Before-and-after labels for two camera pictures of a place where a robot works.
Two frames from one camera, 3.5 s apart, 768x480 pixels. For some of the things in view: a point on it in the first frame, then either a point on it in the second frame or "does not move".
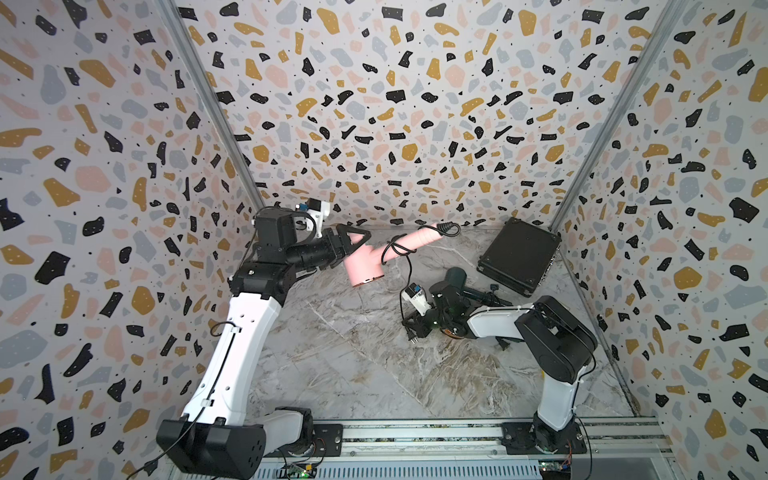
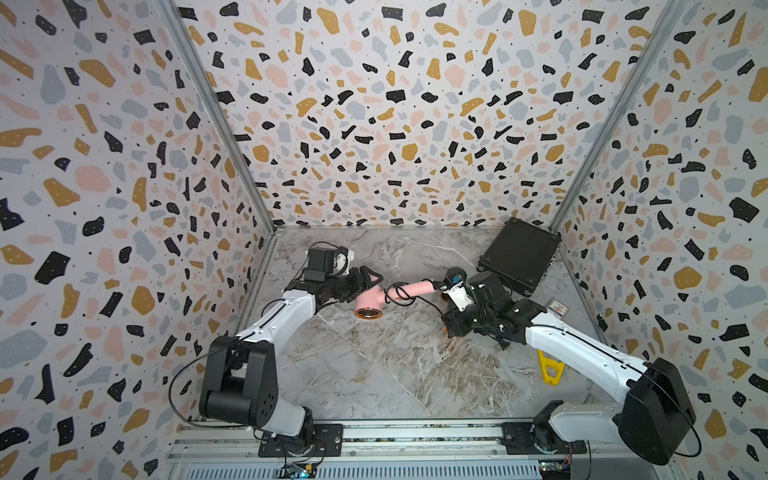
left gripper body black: x=328 y=256 → x=346 y=286
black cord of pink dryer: x=446 y=228 → x=393 y=295
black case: x=520 y=255 does not move
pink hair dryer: x=366 y=263 → x=369 y=303
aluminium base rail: x=617 y=449 does not move
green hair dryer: x=457 y=276 does not move
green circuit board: x=299 y=471 does not move
